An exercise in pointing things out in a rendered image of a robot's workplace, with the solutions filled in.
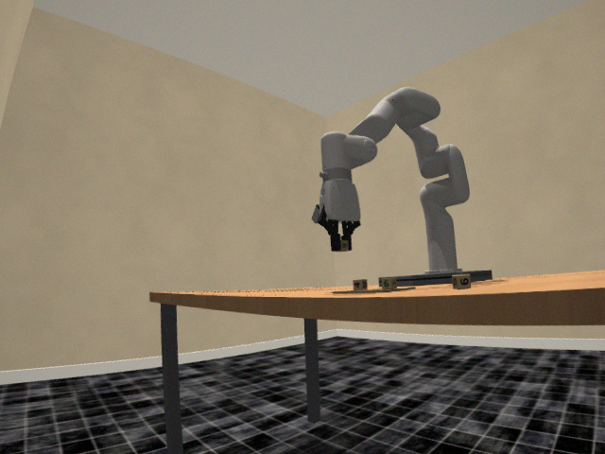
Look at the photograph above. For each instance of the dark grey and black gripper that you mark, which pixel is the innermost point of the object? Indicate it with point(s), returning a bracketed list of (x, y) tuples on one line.
[(339, 203)]

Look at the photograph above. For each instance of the beige letter block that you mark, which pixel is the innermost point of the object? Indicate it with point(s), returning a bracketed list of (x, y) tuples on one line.
[(461, 281), (389, 283), (344, 246), (360, 284)]

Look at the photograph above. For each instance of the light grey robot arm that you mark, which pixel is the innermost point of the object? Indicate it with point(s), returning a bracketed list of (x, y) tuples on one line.
[(340, 153)]

